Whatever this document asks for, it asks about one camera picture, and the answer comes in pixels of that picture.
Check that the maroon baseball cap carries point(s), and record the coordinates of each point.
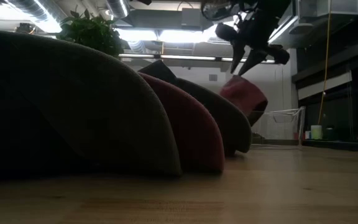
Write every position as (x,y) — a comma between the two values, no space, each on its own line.
(244,96)
(194,133)

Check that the long ceiling light strip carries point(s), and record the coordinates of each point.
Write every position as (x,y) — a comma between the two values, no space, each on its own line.
(185,57)

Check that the large silver ceiling duct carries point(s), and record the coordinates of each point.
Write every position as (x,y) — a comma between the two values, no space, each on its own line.
(33,9)

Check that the clear plastic bin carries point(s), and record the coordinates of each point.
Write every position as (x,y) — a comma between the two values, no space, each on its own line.
(287,110)

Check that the pale green cup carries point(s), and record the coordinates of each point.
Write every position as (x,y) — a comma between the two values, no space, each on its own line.
(316,132)

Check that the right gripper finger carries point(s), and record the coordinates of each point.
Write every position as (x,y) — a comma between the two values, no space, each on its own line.
(238,53)
(253,59)

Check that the grey wall vent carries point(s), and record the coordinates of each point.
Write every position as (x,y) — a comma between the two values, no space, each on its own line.
(213,77)

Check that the green baseball cap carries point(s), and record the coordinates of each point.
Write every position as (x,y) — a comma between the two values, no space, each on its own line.
(73,109)

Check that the grey ceiling ventilation unit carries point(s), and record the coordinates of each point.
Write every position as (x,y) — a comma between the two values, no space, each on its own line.
(193,17)

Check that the dark grey cloth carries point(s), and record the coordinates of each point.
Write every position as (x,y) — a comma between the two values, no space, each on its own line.
(228,124)

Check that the small silver ceiling duct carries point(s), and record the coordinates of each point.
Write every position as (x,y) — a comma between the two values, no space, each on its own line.
(118,7)

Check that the green plant in black pot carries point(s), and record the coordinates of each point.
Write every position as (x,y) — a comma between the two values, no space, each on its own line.
(95,34)

